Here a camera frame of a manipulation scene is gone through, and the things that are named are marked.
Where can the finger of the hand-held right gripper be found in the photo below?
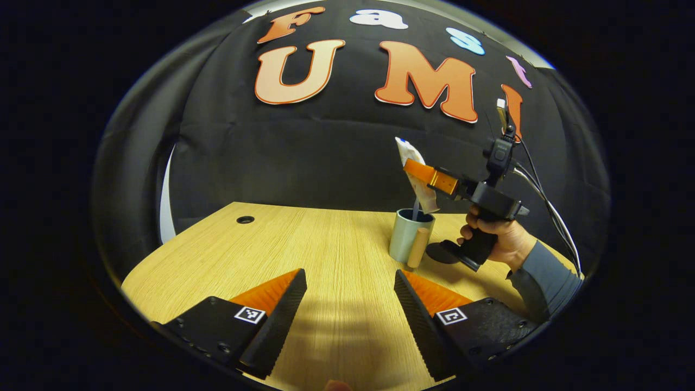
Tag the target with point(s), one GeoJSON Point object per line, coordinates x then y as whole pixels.
{"type": "Point", "coordinates": [421, 171]}

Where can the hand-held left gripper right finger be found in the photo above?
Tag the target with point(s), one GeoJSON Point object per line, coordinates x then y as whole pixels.
{"type": "Point", "coordinates": [421, 326]}

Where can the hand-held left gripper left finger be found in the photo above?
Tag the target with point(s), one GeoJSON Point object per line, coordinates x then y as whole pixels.
{"type": "Point", "coordinates": [279, 320]}

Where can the white toothpaste tube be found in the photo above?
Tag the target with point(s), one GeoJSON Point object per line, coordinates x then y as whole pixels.
{"type": "Point", "coordinates": [410, 155]}

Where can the white toothbrush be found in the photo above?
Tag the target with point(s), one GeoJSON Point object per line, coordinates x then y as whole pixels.
{"type": "Point", "coordinates": [416, 209]}

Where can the dark round coaster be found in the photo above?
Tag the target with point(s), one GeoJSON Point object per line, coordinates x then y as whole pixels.
{"type": "Point", "coordinates": [440, 253]}

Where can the wooden desktop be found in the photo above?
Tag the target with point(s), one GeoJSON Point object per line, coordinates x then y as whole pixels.
{"type": "Point", "coordinates": [326, 244]}

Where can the black backdrop cloth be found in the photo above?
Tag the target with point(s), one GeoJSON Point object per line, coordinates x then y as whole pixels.
{"type": "Point", "coordinates": [326, 152]}

